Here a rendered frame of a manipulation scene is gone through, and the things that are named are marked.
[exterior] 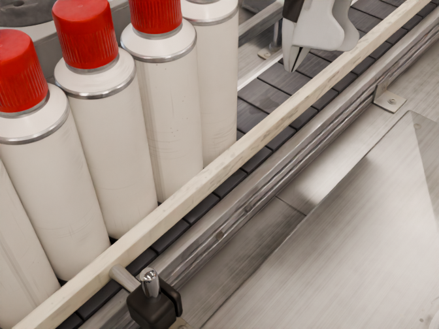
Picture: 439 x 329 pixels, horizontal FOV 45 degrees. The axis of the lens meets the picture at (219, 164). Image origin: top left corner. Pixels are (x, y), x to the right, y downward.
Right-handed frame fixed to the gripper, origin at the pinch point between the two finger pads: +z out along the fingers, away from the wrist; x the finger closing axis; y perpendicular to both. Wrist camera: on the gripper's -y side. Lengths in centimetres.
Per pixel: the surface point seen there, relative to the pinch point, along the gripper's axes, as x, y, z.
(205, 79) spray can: -14.0, 1.2, 1.6
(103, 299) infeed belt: -21.6, 3.8, 18.3
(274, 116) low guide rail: -4.5, 3.3, 4.6
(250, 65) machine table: 11.4, -10.2, 5.4
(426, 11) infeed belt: 24.6, 3.6, -7.8
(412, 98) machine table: 18.0, 8.6, 1.6
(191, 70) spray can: -18.1, 2.6, 0.2
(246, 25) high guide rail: -3.1, -3.8, -1.5
